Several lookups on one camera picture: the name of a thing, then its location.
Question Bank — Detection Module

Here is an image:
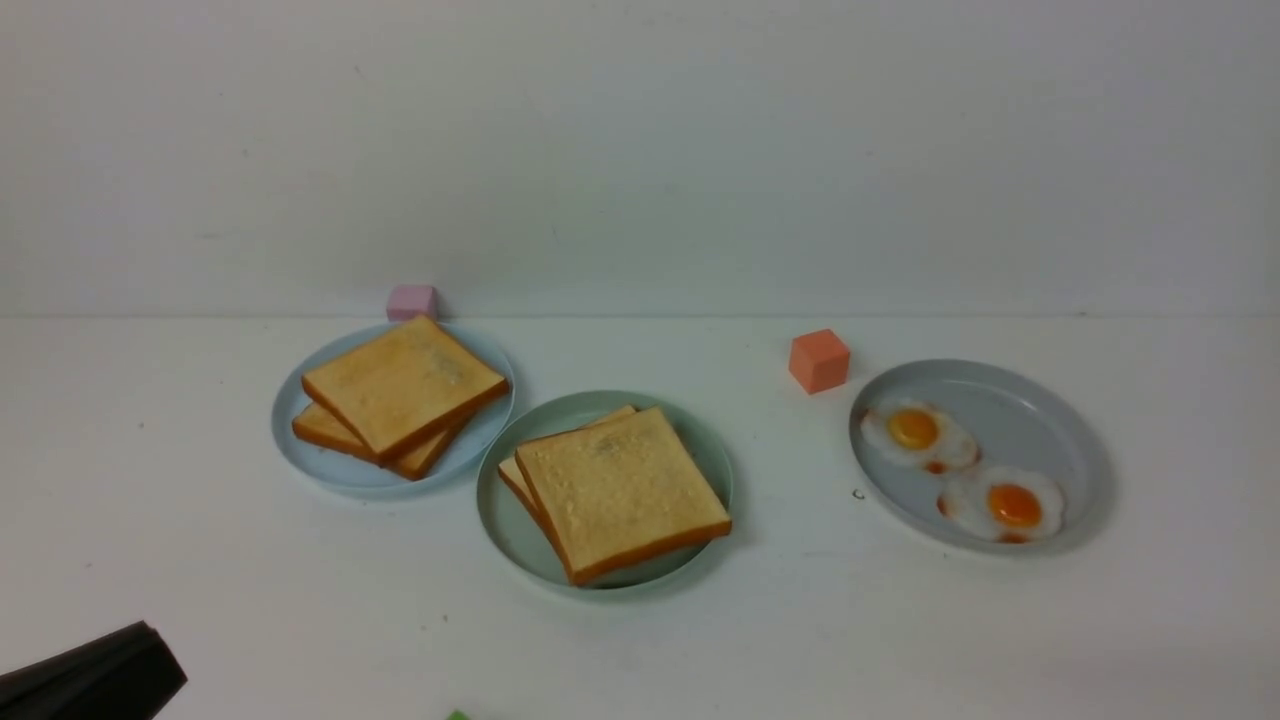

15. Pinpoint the pink cube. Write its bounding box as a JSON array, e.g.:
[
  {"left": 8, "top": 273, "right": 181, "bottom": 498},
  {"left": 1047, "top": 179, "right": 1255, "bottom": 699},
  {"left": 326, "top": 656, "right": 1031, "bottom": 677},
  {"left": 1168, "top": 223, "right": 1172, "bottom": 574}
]
[{"left": 385, "top": 284, "right": 438, "bottom": 322}]

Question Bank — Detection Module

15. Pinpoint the right fried egg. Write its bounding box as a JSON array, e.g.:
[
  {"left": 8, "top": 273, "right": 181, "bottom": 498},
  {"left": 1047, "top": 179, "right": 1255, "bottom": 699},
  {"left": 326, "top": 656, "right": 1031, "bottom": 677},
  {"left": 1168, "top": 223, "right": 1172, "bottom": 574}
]
[{"left": 936, "top": 465, "right": 1068, "bottom": 544}]

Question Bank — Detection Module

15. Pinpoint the grey egg plate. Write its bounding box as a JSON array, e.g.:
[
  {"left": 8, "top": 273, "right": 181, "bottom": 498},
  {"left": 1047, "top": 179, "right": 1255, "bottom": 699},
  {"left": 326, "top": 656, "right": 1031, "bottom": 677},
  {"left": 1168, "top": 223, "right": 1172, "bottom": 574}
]
[{"left": 847, "top": 359, "right": 1116, "bottom": 559}]

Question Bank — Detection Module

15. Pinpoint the orange cube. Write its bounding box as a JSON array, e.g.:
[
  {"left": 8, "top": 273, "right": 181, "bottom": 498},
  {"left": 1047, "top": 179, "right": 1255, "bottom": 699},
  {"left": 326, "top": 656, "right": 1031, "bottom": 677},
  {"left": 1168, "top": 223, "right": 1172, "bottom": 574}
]
[{"left": 788, "top": 328, "right": 851, "bottom": 395}]

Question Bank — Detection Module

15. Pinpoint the fried egg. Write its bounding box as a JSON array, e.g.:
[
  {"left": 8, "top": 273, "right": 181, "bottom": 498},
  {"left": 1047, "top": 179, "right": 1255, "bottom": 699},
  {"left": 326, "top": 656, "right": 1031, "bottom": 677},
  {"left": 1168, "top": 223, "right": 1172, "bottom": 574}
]
[
  {"left": 858, "top": 398, "right": 980, "bottom": 477},
  {"left": 936, "top": 465, "right": 1068, "bottom": 544}
]

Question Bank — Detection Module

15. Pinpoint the left fried egg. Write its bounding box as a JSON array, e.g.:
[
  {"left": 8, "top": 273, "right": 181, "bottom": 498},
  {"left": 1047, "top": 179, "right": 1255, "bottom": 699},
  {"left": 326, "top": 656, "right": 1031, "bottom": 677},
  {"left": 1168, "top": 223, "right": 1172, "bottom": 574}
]
[{"left": 858, "top": 398, "right": 980, "bottom": 477}]

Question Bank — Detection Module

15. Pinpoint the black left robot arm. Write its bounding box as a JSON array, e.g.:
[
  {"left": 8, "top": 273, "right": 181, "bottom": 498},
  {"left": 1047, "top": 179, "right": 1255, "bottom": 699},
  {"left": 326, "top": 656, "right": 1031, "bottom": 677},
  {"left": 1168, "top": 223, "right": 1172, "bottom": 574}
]
[{"left": 1, "top": 621, "right": 188, "bottom": 719}]

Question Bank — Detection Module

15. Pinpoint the light blue bread plate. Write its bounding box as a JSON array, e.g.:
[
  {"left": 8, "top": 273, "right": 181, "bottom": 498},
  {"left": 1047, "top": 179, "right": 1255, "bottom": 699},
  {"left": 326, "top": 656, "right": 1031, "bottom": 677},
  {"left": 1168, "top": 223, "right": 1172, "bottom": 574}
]
[{"left": 271, "top": 323, "right": 516, "bottom": 500}]

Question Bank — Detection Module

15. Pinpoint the green center plate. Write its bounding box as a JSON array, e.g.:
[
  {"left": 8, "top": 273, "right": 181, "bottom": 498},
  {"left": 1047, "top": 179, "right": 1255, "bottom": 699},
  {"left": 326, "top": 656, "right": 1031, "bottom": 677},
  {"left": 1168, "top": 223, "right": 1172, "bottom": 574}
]
[{"left": 476, "top": 389, "right": 739, "bottom": 601}]

